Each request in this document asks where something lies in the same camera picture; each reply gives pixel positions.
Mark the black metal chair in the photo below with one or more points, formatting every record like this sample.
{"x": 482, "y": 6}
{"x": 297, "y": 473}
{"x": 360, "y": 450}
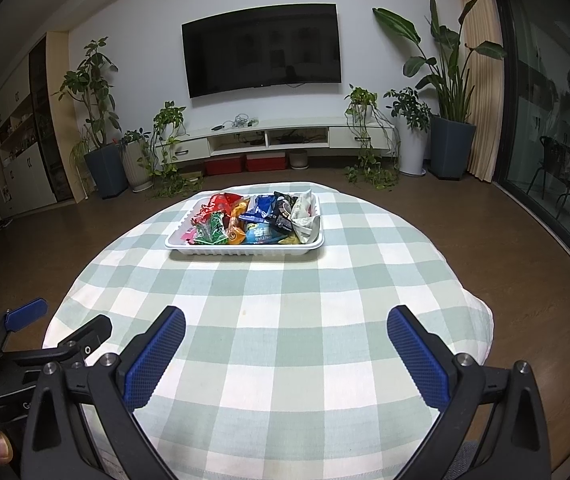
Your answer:
{"x": 550, "y": 152}

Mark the blue cake roll packet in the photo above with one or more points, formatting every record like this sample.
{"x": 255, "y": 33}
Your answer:
{"x": 262, "y": 206}

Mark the large-leaf plant in dark pot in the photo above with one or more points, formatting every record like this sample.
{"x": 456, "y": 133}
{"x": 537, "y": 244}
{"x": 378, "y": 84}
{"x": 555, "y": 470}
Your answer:
{"x": 452, "y": 150}

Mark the red storage box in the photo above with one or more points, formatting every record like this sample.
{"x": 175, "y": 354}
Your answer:
{"x": 224, "y": 165}
{"x": 265, "y": 162}

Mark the orange candy packet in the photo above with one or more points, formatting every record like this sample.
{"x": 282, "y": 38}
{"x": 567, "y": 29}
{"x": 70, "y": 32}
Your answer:
{"x": 237, "y": 232}

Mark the beige curtain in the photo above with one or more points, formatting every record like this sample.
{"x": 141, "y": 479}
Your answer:
{"x": 482, "y": 110}

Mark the small round white pot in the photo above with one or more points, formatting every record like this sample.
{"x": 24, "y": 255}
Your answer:
{"x": 298, "y": 159}

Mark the light blue panda packet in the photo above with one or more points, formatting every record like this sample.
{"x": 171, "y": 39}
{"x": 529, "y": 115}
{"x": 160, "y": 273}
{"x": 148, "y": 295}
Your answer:
{"x": 260, "y": 232}

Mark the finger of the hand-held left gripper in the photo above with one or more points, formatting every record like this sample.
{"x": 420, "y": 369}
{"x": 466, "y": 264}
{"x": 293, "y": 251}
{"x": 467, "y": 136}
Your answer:
{"x": 87, "y": 337}
{"x": 27, "y": 314}

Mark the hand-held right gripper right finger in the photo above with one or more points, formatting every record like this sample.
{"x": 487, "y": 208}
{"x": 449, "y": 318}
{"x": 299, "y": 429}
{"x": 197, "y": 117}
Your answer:
{"x": 417, "y": 355}

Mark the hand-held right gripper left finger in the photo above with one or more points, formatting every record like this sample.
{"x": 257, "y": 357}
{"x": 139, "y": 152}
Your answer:
{"x": 157, "y": 355}

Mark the black wall television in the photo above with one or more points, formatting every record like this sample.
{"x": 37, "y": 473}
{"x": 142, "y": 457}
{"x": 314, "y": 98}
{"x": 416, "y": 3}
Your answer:
{"x": 265, "y": 50}

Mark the white plastic tray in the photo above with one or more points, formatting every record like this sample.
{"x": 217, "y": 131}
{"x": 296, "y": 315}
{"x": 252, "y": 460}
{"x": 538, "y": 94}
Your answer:
{"x": 180, "y": 245}

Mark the glass sliding door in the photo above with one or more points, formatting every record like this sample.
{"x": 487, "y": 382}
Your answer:
{"x": 540, "y": 85}

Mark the black snack packet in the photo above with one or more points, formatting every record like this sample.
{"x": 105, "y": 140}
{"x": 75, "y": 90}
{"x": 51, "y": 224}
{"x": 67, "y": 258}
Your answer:
{"x": 282, "y": 215}

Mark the bright pink snack packet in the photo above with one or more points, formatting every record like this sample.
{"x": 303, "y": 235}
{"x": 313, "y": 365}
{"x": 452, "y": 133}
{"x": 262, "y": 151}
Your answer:
{"x": 188, "y": 234}

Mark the green checked tablecloth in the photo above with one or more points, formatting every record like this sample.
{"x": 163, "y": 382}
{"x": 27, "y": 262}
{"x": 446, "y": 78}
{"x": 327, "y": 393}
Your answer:
{"x": 285, "y": 335}

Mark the white shelf cabinet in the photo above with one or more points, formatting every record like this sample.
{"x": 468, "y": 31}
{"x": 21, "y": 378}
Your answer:
{"x": 20, "y": 170}

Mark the person's left hand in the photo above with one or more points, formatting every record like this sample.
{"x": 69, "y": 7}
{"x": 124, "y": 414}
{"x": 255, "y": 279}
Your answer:
{"x": 1, "y": 446}

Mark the green snack packet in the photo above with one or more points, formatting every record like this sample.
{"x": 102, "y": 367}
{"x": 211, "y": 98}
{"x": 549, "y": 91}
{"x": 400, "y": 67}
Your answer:
{"x": 212, "y": 227}

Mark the red chocolate ball bag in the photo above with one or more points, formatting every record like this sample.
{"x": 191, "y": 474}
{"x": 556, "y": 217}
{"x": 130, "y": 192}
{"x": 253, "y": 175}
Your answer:
{"x": 220, "y": 203}

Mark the white television cabinet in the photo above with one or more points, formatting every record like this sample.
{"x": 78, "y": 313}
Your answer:
{"x": 190, "y": 147}

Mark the plant in tall white pot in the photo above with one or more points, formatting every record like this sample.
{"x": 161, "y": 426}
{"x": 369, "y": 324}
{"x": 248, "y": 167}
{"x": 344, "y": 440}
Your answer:
{"x": 412, "y": 150}

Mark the white and red packet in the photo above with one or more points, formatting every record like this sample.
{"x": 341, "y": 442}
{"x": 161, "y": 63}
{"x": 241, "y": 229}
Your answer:
{"x": 305, "y": 210}

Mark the plant in white ribbed pot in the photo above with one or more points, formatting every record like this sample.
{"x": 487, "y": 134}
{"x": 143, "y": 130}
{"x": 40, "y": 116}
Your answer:
{"x": 135, "y": 170}

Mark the trailing pothos plant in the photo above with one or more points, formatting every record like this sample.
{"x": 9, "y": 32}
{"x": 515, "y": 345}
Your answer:
{"x": 170, "y": 115}
{"x": 360, "y": 97}

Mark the gold wafer packet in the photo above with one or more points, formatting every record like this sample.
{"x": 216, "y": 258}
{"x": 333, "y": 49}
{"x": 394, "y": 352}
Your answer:
{"x": 289, "y": 240}

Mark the potted tree in dark pot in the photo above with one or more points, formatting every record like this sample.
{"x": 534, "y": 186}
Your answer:
{"x": 105, "y": 170}

